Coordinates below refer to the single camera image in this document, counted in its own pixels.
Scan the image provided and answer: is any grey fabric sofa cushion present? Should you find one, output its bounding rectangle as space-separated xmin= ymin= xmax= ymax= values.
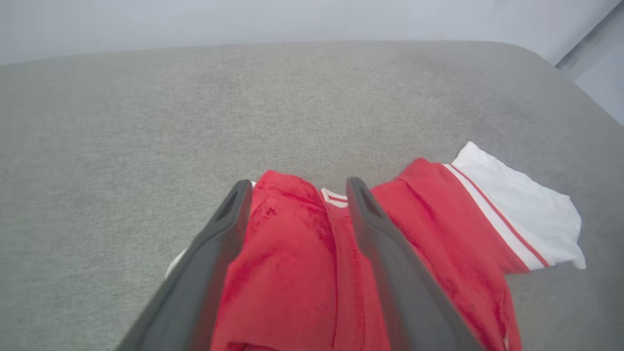
xmin=0 ymin=40 xmax=624 ymax=351

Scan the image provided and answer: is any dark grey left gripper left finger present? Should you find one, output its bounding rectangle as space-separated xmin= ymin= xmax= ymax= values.
xmin=116 ymin=179 xmax=253 ymax=351

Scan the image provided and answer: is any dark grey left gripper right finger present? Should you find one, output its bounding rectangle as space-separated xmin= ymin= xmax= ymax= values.
xmin=346 ymin=176 xmax=484 ymax=351

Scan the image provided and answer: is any red and white basketball jersey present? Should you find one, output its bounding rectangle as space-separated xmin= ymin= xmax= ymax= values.
xmin=165 ymin=141 xmax=586 ymax=351

